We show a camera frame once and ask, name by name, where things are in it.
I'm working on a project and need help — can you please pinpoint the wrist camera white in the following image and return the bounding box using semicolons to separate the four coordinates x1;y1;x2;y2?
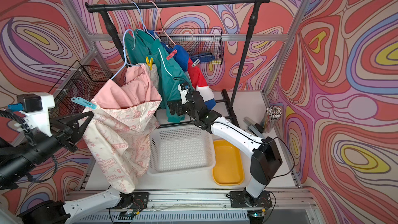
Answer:
178;82;190;105
7;92;55;137

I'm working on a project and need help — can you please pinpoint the light blue hanger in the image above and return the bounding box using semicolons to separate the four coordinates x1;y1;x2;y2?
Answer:
111;29;135;80

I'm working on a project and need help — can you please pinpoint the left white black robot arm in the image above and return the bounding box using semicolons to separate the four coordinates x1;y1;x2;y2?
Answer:
1;111;123;224

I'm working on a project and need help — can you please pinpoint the yellow clothespin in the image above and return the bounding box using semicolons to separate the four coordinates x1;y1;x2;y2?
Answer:
146;57;153;70

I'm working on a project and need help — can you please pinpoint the pink printed jacket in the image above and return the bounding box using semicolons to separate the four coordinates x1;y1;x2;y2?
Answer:
83;63;162;194

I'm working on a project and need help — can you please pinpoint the teal clothespin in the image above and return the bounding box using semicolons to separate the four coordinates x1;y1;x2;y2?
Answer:
71;97;97;110

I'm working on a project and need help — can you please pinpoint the grey stapler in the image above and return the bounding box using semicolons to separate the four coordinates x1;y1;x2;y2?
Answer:
244;117;264;138

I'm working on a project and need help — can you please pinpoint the yellow plastic tray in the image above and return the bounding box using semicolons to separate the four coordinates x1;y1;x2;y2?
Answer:
212;140;245;186

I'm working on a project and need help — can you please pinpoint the cup of coloured pencils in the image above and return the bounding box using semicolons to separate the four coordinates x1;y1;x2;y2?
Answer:
263;106;282;133

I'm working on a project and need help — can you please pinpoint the black wire basket wall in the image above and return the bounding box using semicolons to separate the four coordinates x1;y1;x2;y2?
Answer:
157;28;224;65
49;61;113;118

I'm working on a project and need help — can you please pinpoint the black wire basket left wall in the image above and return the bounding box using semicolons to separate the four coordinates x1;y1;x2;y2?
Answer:
49;61;113;118

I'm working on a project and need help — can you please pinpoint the black wire basket back wall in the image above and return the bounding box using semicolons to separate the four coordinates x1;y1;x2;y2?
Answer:
157;28;224;65

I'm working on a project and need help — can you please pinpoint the black clothes rack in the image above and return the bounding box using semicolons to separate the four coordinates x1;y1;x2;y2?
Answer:
85;0;271;125

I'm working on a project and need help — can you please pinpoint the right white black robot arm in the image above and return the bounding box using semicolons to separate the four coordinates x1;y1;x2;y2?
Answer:
167;90;283;207

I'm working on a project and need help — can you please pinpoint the white perforated plastic basket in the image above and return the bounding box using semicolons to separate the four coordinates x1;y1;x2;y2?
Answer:
147;125;216;176

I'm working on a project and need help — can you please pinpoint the pink hanger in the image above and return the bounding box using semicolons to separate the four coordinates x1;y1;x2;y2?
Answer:
149;1;176;46

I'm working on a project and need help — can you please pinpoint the green jacket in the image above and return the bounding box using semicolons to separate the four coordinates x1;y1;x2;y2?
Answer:
124;29;192;123

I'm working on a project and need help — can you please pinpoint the blue red white jacket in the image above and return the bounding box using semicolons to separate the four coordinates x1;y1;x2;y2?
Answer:
161;42;216;110

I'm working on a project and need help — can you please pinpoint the blue brush in basket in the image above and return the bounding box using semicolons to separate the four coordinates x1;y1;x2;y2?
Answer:
190;52;215;63

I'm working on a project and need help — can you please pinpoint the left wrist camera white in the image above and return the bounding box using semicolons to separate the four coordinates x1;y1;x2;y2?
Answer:
7;92;55;137

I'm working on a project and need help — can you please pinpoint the white grey clothespin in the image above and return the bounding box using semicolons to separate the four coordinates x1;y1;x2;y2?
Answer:
192;59;201;67

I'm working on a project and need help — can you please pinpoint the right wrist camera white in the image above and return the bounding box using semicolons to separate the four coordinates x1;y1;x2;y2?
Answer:
178;82;190;105

